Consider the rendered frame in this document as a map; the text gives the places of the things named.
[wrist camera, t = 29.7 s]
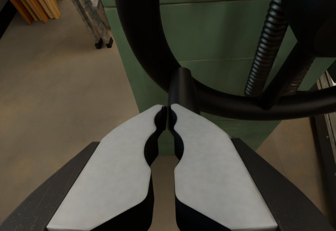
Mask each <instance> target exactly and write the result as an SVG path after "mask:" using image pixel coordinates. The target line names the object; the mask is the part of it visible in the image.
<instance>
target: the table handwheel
mask: <svg viewBox="0 0 336 231"><path fill-rule="evenodd" d="M115 5H116V9H117V13H118V16H119V20H120V23H121V26H122V29H123V31H124V34H125V36H126V39H127V41H128V43H129V45H130V48H131V50H132V52H133V53H134V55H135V57H136V59H137V60H138V62H139V63H140V65H141V66H142V68H143V69H144V70H145V72H146V73H147V74H148V75H149V76H150V78H151V79H152V80H153V81H154V82H155V83H156V84H157V85H158V86H159V87H160V88H162V89H163V90H164V91H165V92H166V93H168V94H169V88H170V83H171V78H172V72H173V70H175V69H176V68H182V66H181V65H180V64H179V63H178V61H177V60H176V58H175V57H174V55H173V53H172V51H171V49H170V47H169V45H168V42H167V40H166V37H165V33H164V30H163V25H162V20H161V13H160V0H115ZM281 9H282V12H283V14H284V16H285V18H286V20H287V22H288V24H289V26H290V28H291V30H292V32H293V34H294V36H295V37H296V39H297V43H296V44H295V46H294V47H293V49H292V50H291V52H290V54H289V55H288V57H287V58H286V60H285V61H284V63H283V65H282V66H281V68H280V69H279V71H278V72H277V74H276V75H275V77H274V78H273V80H272V81H271V82H270V84H269V85H268V86H267V88H266V89H265V91H264V92H263V93H262V95H261V96H260V97H247V96H239V95H233V94H229V93H225V92H221V91H218V90H215V89H213V88H210V87H208V86H206V85H204V84H202V83H201V82H199V81H198V80H196V79H195V78H193V77H192V80H193V83H194V86H195V90H196V95H197V99H198V104H199V108H200V111H201V112H204V113H207V114H210V115H214V116H218V117H223V118H229V119H235V120H245V121H281V120H293V119H301V118H308V117H314V116H320V115H325V114H330V113H334V112H336V85H334V86H331V87H327V88H323V89H319V90H315V91H311V92H306V93H301V94H295V95H288V96H282V94H283V93H284V92H285V91H286V89H287V88H288V87H289V86H290V84H291V83H292V82H293V81H294V80H295V79H296V77H297V76H298V75H299V74H300V73H301V72H302V71H303V70H304V68H305V67H306V66H307V65H308V64H309V63H310V62H311V61H312V60H313V58H314V57H318V58H336V0H281Z"/></svg>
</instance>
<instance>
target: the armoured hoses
mask: <svg viewBox="0 0 336 231"><path fill-rule="evenodd" d="M267 12H268V13H267V15H266V17H265V18H266V19H265V21H264V25H263V27H262V31H261V35H260V37H259V39H260V40H259V41H258V45H257V49H256V51H255V55H254V59H253V62H252V66H251V69H250V73H249V76H248V79H247V83H246V86H245V89H244V97H254V98H259V97H260V96H261V95H262V93H263V92H262V91H263V89H264V86H265V84H266V81H267V79H268V76H269V74H270V71H271V69H272V66H273V64H274V61H275V59H276V56H277V54H278V51H279V48H280V46H281V43H282V41H283V38H284V36H285V33H286V31H287V28H288V26H289V24H288V22H287V20H286V18H285V16H284V14H283V12H282V0H271V2H270V3H269V8H268V10H267ZM314 59H316V57H314V58H313V59H312V61H311V62H310V63H309V64H308V65H307V66H306V67H305V68H304V70H303V71H302V72H301V73H300V74H299V75H298V76H297V77H296V78H295V80H294V81H293V82H292V83H291V84H290V85H289V87H288V88H287V89H286V91H285V92H284V93H283V94H282V96H281V97H283V96H291V95H297V94H303V93H308V92H311V91H300V90H298V88H299V86H300V85H301V83H302V81H303V79H304V78H305V75H306V74H307V71H309V68H310V67H311V65H312V63H313V62H314Z"/></svg>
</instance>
